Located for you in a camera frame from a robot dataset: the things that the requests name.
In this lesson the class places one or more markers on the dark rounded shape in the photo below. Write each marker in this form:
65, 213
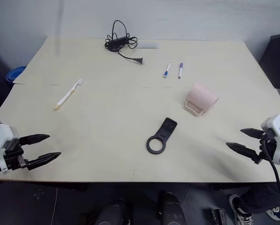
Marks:
111, 213
171, 208

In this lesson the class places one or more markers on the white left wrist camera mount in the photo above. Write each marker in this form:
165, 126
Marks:
1, 136

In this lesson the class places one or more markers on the translucent white eraser block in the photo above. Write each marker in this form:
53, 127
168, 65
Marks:
148, 45

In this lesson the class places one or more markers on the white marker with blue cap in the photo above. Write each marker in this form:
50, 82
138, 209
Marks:
167, 70

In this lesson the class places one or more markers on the white marker with purple cap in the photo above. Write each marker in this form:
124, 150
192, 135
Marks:
180, 70

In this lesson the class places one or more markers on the white and blue sneaker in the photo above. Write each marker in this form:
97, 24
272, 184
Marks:
274, 212

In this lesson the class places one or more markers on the white and black sneaker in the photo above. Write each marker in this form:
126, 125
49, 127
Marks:
239, 209

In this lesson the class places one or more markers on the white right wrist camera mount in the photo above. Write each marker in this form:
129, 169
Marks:
279, 131

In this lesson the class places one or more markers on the black chair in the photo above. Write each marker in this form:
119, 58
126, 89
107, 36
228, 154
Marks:
277, 61

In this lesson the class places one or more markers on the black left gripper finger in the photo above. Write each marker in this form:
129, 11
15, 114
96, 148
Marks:
35, 138
44, 158

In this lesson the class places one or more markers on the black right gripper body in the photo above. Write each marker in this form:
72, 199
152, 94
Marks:
268, 146

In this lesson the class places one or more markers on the pink ribbed cup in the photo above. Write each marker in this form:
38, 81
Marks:
202, 98

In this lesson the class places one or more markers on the person's dark trouser leg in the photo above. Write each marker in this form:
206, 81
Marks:
264, 198

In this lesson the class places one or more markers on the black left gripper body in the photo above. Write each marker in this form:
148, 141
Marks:
13, 157

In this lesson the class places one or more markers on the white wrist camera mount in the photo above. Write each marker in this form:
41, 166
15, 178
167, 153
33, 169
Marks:
279, 131
1, 136

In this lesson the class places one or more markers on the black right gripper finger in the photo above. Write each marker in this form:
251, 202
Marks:
243, 150
252, 132

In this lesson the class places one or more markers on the blue bowl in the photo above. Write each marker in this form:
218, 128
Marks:
14, 74

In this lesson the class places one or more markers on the white and yellow toothbrush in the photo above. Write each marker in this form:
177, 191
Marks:
68, 95

